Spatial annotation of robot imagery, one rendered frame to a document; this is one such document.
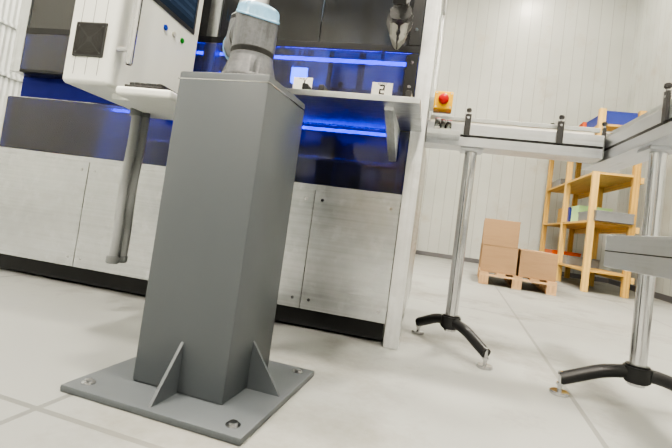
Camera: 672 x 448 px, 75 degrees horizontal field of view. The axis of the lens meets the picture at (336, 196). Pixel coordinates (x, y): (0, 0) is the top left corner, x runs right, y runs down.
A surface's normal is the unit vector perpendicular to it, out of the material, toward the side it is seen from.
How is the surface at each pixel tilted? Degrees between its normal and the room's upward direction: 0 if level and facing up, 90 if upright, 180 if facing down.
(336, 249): 90
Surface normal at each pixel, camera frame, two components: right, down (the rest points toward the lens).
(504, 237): -0.33, -0.09
